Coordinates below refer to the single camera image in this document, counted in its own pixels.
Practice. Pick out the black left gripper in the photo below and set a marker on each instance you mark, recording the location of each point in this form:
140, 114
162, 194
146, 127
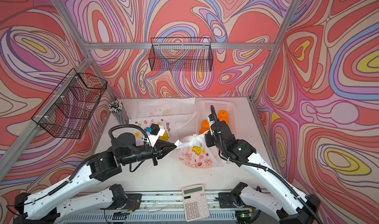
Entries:
162, 148

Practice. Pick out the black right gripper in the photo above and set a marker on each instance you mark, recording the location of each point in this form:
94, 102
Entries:
208, 138

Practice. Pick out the white printed plastic bag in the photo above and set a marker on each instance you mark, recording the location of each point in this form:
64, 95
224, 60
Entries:
192, 151

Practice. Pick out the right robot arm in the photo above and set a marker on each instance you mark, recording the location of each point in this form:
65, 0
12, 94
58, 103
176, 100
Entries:
285, 203

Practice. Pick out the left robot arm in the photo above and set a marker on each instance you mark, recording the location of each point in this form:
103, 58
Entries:
57, 203

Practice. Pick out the orange behind top orange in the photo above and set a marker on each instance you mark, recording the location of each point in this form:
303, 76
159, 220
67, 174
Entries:
204, 127

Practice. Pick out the right rear orange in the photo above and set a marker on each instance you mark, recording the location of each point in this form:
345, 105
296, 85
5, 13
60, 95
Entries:
223, 116

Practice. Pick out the white plastic basket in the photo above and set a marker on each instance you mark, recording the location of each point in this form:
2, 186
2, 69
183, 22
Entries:
203, 111

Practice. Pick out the metal pen cup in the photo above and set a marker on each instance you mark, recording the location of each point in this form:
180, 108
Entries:
117, 110

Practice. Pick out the pink desk calculator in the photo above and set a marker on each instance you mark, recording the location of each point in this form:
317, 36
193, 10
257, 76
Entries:
195, 203

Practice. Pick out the black wire basket rear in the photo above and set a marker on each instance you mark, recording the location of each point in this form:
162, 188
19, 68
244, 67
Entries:
181, 54

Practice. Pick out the black wire basket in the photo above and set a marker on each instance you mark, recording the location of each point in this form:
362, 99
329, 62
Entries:
69, 108
181, 54

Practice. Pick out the black wire basket left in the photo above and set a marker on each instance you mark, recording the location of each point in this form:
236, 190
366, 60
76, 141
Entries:
69, 108

